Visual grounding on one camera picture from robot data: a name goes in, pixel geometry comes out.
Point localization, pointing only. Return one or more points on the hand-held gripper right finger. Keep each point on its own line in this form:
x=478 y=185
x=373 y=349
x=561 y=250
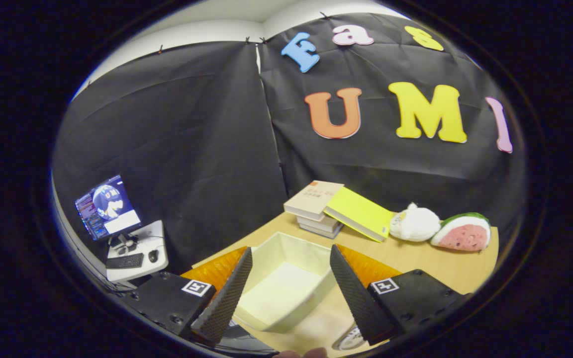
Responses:
x=358 y=298

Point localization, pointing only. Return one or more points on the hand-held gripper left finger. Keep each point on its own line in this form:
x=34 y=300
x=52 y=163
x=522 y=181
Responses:
x=227 y=298

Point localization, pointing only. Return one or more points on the white canvas shoe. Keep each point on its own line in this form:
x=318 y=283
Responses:
x=350 y=339

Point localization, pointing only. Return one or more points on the cream fabric storage box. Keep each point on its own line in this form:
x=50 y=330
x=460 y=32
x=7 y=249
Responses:
x=286 y=288

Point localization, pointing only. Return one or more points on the blue cover book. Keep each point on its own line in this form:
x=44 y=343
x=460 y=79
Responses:
x=324 y=232

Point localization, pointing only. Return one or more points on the yellow cover book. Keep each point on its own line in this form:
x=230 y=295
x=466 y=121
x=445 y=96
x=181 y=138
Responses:
x=358 y=214

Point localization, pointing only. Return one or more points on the grey paged book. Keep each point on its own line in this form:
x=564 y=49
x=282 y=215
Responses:
x=319 y=223

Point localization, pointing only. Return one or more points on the black computer mouse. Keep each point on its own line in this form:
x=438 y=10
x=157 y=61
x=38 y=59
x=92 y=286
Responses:
x=153 y=255

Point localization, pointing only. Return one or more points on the white plush toy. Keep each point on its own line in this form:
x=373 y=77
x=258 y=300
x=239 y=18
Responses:
x=416 y=224

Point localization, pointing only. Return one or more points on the white side table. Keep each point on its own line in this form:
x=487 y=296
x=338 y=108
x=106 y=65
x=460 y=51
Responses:
x=154 y=236

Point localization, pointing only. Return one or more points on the black keyboard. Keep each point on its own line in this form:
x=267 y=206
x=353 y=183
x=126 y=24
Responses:
x=125 y=260

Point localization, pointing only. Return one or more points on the beige cover book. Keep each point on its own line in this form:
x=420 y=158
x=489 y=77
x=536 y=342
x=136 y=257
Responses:
x=314 y=198

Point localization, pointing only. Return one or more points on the watermelon slice plush toy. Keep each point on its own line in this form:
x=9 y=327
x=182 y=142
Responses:
x=463 y=234

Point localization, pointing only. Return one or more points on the computer monitor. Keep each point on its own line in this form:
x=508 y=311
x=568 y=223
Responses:
x=107 y=206

